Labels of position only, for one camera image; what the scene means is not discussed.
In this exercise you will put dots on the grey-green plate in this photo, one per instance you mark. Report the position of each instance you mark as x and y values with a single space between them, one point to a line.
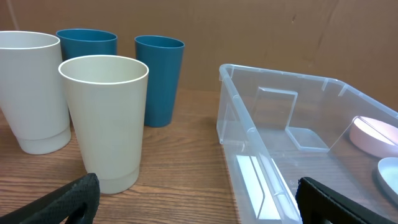
387 177

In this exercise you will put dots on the blue cup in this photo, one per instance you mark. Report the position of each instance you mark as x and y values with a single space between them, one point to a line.
81 42
163 56

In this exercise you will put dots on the pink bowl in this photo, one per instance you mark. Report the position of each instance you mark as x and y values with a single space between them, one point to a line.
374 137

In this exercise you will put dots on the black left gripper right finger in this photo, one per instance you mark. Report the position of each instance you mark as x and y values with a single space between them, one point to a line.
318 203

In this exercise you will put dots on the cream cup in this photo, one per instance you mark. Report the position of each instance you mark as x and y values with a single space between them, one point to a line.
32 98
106 97

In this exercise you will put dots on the clear plastic storage bin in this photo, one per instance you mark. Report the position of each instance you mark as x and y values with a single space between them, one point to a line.
277 127

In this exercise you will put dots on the blue cup right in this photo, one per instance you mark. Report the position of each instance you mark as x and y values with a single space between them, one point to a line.
163 56

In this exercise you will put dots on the blue cup left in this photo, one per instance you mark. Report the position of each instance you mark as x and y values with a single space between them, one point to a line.
81 42

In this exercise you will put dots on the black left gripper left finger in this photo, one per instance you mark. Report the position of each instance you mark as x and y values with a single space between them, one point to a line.
76 202

